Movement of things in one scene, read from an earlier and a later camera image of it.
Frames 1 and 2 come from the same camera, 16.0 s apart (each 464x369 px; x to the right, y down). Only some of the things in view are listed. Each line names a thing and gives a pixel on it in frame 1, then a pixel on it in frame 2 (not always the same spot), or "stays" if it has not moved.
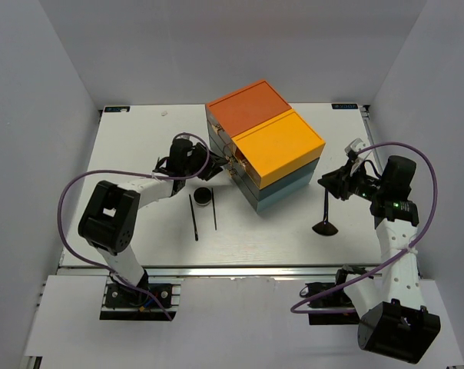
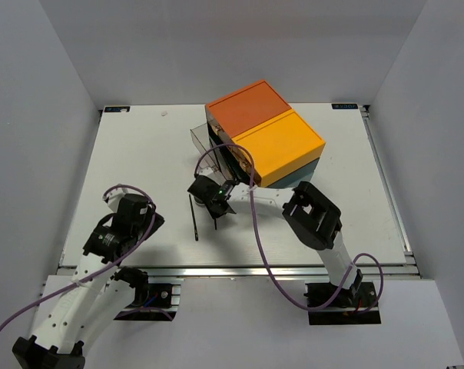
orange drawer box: x=244 y=108 stays
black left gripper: x=211 y=169 → x=158 y=221
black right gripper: x=339 y=181 → x=212 y=214
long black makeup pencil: x=193 y=219 stays
